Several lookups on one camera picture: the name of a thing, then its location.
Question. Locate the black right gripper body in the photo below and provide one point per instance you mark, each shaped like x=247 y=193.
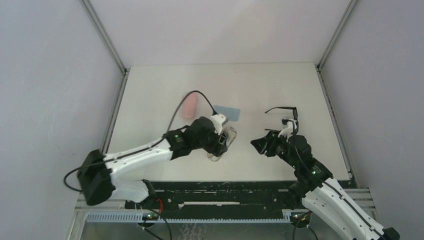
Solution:
x=272 y=142

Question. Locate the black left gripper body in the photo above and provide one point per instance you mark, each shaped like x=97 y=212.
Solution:
x=219 y=142

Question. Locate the pink glasses case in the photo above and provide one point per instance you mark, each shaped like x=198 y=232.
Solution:
x=190 y=106

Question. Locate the map print glasses case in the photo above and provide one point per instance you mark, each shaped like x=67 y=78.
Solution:
x=221 y=146

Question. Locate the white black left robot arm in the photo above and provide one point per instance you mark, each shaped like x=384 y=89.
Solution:
x=102 y=177

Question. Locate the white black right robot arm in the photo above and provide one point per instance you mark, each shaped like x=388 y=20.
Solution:
x=318 y=191

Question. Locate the black sunglasses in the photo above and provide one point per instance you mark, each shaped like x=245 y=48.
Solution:
x=292 y=109

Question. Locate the light blue cleaning cloth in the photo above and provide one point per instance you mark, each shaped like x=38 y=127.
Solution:
x=232 y=114

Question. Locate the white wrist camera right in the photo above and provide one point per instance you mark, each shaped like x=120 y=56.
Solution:
x=290 y=127

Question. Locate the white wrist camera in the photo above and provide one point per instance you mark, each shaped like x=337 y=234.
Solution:
x=290 y=127
x=219 y=120

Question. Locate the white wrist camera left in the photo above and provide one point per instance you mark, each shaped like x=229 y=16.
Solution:
x=219 y=120

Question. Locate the right aluminium frame rail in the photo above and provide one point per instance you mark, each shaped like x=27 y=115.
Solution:
x=329 y=93

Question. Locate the aluminium frame rail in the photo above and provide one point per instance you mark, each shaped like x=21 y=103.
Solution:
x=96 y=21
x=329 y=93

